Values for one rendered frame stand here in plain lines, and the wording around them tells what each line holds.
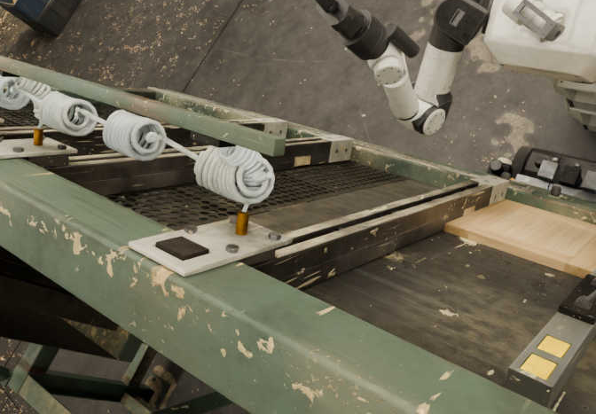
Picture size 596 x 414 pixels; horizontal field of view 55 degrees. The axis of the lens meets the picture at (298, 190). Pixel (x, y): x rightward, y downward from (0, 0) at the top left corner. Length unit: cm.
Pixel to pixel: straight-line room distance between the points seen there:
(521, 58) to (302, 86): 208
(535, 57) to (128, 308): 102
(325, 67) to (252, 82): 49
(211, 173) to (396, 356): 34
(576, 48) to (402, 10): 209
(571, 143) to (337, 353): 209
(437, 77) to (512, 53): 21
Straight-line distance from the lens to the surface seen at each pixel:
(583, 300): 95
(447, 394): 52
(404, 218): 111
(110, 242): 72
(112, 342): 201
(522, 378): 73
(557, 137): 256
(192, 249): 68
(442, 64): 150
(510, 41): 139
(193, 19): 421
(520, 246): 127
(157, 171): 128
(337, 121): 310
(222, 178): 74
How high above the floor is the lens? 244
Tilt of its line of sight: 54 degrees down
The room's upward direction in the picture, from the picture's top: 50 degrees counter-clockwise
